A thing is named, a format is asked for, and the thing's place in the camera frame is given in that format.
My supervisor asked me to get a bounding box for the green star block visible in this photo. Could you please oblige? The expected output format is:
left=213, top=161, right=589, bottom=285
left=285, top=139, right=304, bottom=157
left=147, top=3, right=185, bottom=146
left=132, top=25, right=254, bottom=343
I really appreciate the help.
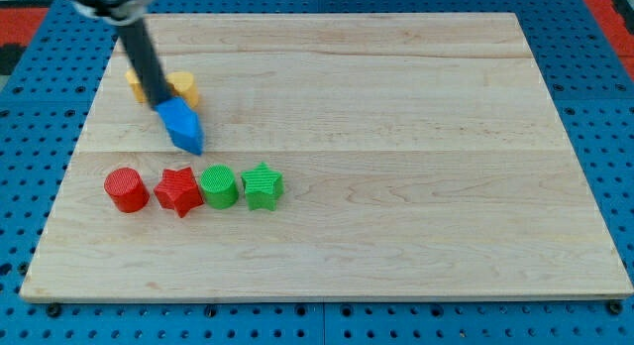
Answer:
left=241, top=162, right=284, bottom=211

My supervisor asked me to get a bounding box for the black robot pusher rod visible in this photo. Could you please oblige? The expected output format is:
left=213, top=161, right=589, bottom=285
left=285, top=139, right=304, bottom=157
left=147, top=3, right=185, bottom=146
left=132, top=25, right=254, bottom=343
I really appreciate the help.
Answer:
left=116, top=18, right=171, bottom=109

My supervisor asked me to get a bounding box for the yellow heart block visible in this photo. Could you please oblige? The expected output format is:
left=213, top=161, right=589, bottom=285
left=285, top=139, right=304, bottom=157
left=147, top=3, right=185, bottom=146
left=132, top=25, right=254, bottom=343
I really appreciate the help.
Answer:
left=125, top=68, right=199, bottom=110

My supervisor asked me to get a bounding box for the red cylinder block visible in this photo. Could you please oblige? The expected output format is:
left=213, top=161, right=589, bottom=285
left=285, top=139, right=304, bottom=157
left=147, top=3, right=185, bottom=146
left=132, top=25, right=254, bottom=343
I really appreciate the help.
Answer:
left=104, top=168, right=150, bottom=213

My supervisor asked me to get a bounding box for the light wooden board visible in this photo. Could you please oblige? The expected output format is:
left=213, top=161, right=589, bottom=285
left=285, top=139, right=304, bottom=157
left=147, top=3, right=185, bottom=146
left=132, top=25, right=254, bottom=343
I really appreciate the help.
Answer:
left=21, top=13, right=633, bottom=303

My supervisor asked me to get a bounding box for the red star block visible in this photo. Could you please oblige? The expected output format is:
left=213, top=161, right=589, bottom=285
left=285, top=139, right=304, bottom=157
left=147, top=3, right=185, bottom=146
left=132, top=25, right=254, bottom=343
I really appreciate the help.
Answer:
left=154, top=167, right=204, bottom=218

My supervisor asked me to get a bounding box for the green cylinder block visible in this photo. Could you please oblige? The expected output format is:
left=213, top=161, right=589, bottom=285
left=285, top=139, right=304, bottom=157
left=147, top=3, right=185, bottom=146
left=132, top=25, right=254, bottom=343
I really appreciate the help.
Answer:
left=200, top=165, right=239, bottom=209

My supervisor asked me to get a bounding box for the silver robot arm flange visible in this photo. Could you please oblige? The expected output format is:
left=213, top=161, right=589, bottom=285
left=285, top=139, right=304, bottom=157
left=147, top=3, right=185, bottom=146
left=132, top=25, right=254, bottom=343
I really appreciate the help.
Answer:
left=71, top=0, right=154, bottom=26

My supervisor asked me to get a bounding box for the blue triangle block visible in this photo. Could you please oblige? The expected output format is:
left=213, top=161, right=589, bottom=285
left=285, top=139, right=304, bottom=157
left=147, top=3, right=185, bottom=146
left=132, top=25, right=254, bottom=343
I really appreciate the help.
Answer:
left=156, top=97, right=204, bottom=156

